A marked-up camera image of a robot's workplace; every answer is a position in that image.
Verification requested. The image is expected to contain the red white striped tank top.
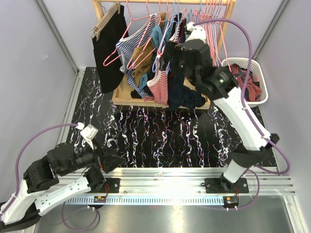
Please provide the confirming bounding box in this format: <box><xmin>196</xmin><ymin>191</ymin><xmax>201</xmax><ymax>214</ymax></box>
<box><xmin>144</xmin><ymin>21</ymin><xmax>182</xmax><ymax>105</ymax></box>

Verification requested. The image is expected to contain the navy tank top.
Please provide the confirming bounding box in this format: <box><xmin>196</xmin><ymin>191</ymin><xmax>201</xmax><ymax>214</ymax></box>
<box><xmin>168</xmin><ymin>19</ymin><xmax>206</xmax><ymax>111</ymax></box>

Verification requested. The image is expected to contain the maroon tank top grey trim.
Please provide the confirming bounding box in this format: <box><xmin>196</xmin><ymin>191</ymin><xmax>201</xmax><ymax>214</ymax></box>
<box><xmin>229</xmin><ymin>64</ymin><xmax>262</xmax><ymax>102</ymax></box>

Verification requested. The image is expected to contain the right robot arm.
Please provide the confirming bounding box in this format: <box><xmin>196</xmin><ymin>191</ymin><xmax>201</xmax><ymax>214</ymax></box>
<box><xmin>160</xmin><ymin>39</ymin><xmax>279</xmax><ymax>193</ymax></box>

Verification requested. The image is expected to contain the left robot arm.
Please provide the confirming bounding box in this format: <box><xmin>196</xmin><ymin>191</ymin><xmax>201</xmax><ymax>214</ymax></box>
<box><xmin>0</xmin><ymin>143</ymin><xmax>126</xmax><ymax>233</ymax></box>

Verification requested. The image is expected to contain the teal tank top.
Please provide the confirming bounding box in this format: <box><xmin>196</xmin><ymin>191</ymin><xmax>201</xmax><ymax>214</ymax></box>
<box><xmin>138</xmin><ymin>25</ymin><xmax>172</xmax><ymax>90</ymax></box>

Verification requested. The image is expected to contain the pink hanger brown top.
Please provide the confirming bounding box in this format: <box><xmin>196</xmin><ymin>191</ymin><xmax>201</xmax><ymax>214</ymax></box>
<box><xmin>128</xmin><ymin>0</ymin><xmax>165</xmax><ymax>69</ymax></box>

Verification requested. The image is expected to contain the brown tank top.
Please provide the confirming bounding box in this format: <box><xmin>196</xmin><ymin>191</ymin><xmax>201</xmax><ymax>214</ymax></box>
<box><xmin>131</xmin><ymin>12</ymin><xmax>167</xmax><ymax>87</ymax></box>

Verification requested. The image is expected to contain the blue white striped tank top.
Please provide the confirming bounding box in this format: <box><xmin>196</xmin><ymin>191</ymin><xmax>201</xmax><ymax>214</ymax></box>
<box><xmin>115</xmin><ymin>16</ymin><xmax>157</xmax><ymax>100</ymax></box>

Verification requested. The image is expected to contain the pink hanger striped top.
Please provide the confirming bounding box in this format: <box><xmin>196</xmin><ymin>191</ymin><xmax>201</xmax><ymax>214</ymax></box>
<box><xmin>103</xmin><ymin>5</ymin><xmax>158</xmax><ymax>72</ymax></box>

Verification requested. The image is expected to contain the wooden clip hanger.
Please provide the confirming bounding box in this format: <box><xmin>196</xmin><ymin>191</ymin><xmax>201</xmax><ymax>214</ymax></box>
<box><xmin>90</xmin><ymin>0</ymin><xmax>121</xmax><ymax>41</ymax></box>

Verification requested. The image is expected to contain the black marble pattern mat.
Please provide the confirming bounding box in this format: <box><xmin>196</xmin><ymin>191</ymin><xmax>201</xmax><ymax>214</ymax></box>
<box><xmin>67</xmin><ymin>66</ymin><xmax>276</xmax><ymax>168</ymax></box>

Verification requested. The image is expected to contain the bundle of empty pink hangers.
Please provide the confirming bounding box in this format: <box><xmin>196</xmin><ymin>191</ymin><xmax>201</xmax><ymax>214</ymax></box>
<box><xmin>190</xmin><ymin>0</ymin><xmax>235</xmax><ymax>67</ymax></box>

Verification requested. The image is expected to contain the wooden clothes rack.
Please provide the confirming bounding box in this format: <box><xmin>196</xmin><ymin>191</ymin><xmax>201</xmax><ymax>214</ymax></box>
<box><xmin>91</xmin><ymin>0</ymin><xmax>237</xmax><ymax>109</ymax></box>

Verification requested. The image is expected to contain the black skirt on rack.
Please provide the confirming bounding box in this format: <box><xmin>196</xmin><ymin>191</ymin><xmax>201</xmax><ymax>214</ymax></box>
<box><xmin>92</xmin><ymin>13</ymin><xmax>124</xmax><ymax>94</ymax></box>

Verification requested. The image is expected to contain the white perforated plastic basket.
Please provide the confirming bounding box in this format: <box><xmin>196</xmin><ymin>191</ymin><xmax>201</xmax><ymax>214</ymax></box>
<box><xmin>221</xmin><ymin>57</ymin><xmax>268</xmax><ymax>108</ymax></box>

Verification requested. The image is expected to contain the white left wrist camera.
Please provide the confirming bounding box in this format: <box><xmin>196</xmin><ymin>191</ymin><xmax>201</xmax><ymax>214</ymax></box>
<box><xmin>76</xmin><ymin>122</ymin><xmax>99</xmax><ymax>149</ymax></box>

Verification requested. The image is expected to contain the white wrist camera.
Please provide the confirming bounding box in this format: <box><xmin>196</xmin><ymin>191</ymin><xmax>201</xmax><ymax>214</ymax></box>
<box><xmin>186</xmin><ymin>22</ymin><xmax>207</xmax><ymax>43</ymax></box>
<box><xmin>76</xmin><ymin>122</ymin><xmax>99</xmax><ymax>149</ymax></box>

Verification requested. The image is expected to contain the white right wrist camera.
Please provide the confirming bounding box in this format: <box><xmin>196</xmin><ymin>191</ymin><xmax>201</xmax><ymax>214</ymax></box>
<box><xmin>186</xmin><ymin>22</ymin><xmax>207</xmax><ymax>43</ymax></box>

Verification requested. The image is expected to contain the aluminium mounting rail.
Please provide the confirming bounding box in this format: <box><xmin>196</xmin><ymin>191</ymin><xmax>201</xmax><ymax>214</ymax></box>
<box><xmin>43</xmin><ymin>167</ymin><xmax>296</xmax><ymax>207</ymax></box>

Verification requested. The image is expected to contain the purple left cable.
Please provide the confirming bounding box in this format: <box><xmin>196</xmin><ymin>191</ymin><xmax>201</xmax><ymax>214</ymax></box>
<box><xmin>14</xmin><ymin>123</ymin><xmax>81</xmax><ymax>197</ymax></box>

